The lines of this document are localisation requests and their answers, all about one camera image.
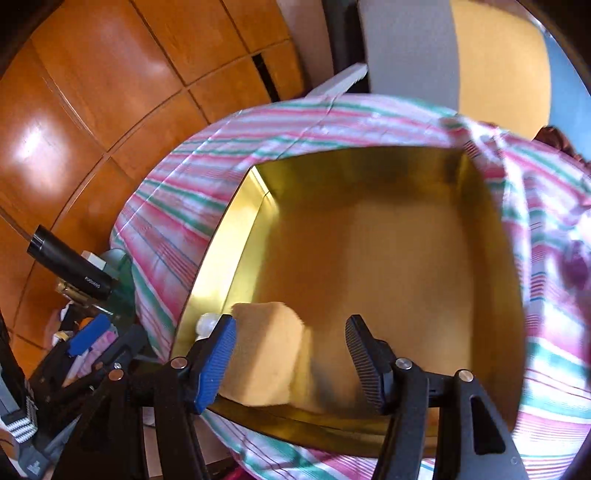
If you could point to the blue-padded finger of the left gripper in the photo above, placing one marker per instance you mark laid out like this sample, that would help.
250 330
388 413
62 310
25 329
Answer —
54 383

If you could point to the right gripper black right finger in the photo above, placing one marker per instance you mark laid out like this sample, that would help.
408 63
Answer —
473 442

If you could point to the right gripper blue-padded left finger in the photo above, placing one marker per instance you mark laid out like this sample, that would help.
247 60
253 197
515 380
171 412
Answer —
108 442

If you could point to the yellow sponge block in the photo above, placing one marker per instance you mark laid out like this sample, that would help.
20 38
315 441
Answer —
261 368

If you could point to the clear plastic bundle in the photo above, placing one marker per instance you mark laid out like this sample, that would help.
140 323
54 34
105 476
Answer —
206 324

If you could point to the black thermos bottle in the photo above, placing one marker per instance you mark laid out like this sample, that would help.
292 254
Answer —
56 256

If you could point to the striped pink green bedsheet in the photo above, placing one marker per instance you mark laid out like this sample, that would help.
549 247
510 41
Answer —
543 194

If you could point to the gold metal tin tray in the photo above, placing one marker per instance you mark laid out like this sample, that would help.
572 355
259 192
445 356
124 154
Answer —
407 237

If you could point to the dark red cloth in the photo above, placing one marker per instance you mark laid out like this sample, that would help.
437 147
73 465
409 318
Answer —
555 138

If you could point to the grey yellow blue chair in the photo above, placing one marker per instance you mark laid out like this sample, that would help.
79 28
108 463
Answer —
488 60

